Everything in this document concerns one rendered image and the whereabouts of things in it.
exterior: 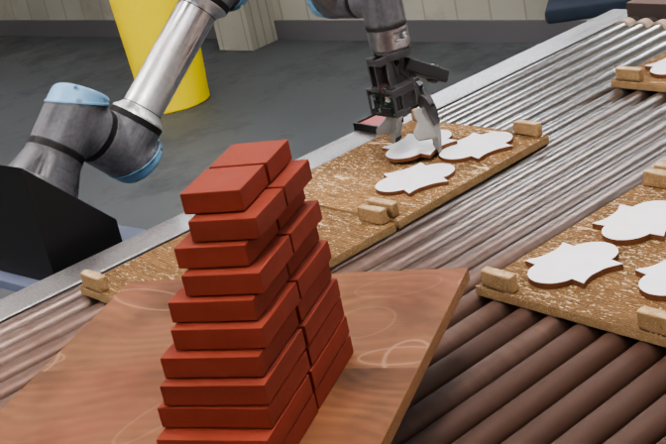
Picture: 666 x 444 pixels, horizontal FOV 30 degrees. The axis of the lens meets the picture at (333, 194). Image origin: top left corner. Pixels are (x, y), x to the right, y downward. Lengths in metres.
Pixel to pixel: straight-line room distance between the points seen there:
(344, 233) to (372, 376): 0.69
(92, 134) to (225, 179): 1.22
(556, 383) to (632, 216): 0.43
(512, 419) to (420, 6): 5.51
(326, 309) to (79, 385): 0.34
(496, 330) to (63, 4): 7.78
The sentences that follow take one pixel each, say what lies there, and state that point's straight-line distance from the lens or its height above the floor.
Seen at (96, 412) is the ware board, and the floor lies 1.04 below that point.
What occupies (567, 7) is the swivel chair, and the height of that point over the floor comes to 0.46.
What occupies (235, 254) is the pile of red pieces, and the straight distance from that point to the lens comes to 1.23.
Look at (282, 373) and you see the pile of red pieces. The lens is 1.26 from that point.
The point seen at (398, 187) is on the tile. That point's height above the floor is 0.94.
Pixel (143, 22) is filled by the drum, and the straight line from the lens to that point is 6.48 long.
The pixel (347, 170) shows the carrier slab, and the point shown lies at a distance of 2.34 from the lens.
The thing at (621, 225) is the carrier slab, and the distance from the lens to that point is 1.90.
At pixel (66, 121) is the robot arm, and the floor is 1.11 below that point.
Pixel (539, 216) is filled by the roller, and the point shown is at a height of 0.92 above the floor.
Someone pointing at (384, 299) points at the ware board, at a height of 1.04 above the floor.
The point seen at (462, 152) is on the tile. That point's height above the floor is 0.94.
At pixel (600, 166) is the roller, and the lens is 2.22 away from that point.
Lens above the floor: 1.71
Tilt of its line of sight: 20 degrees down
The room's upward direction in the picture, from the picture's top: 12 degrees counter-clockwise
